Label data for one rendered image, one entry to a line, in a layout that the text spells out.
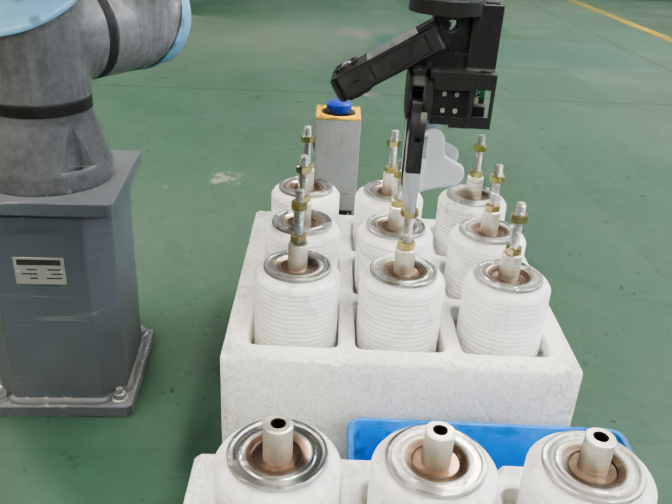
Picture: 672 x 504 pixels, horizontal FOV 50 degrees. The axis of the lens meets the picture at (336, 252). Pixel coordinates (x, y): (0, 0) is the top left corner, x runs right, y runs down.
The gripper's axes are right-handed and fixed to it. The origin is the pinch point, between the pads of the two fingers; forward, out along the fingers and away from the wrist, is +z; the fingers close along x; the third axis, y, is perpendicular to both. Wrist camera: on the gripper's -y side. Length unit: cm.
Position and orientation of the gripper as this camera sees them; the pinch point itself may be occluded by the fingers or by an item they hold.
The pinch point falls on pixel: (405, 194)
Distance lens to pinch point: 76.7
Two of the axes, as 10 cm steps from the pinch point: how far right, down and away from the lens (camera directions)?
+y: 10.0, 0.7, -0.3
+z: -0.5, 8.9, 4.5
